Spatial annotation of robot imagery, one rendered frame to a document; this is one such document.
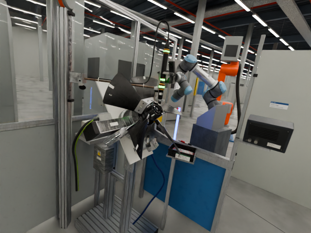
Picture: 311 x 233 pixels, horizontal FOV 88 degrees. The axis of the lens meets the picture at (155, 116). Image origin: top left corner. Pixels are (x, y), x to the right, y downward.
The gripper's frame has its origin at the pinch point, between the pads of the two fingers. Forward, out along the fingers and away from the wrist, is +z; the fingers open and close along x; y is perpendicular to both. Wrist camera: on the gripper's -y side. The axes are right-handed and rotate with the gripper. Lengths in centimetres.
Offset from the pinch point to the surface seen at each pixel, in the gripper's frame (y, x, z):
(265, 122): 24, -68, -32
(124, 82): 9.6, 9.4, 25.2
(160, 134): 47.4, -3.5, -5.9
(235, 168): 131, -47, -182
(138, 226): 139, 3, -1
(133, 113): 31.4, 9.8, 14.2
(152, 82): 8.0, 12.9, -8.9
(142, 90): 15.1, 13.7, 1.7
